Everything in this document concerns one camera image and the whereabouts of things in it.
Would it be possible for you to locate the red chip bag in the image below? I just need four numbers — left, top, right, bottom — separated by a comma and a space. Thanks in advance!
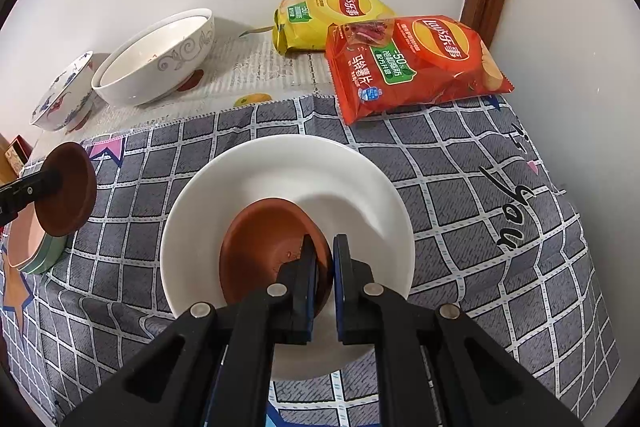
325, 16, 516, 126

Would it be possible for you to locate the blue patterned footed bowl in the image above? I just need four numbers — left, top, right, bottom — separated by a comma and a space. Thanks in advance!
30, 51, 96, 132

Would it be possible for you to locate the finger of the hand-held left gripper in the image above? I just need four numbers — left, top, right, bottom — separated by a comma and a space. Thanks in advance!
0, 167, 63, 225

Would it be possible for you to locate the small patterned box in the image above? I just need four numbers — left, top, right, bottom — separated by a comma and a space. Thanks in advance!
4, 134, 35, 174

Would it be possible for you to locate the yellow chip bag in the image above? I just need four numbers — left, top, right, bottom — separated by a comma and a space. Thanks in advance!
272, 0, 396, 55

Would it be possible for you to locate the plain white bowl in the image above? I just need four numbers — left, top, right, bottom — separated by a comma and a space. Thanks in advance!
160, 135, 416, 380

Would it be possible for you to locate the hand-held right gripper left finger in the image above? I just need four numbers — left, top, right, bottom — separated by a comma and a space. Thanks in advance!
62, 233, 321, 427

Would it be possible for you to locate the green plate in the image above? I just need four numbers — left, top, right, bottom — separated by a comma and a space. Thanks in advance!
10, 232, 68, 276

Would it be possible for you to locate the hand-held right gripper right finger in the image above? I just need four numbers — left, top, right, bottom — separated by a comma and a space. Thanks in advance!
332, 233, 586, 427

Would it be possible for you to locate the small brown bowl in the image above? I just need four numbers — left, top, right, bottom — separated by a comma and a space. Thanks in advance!
35, 142, 97, 239
218, 198, 333, 312

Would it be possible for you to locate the pink plate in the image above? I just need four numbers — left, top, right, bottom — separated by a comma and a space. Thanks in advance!
5, 207, 51, 270

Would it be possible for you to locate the white bowl with printed inside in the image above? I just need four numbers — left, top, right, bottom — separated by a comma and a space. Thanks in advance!
97, 13, 211, 90

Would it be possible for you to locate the grey checked tablecloth with stars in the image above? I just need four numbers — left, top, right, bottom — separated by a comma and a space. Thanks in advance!
0, 92, 623, 427

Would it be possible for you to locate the large white scroll-patterned bowl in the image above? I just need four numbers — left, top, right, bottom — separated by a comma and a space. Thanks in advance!
91, 9, 216, 108

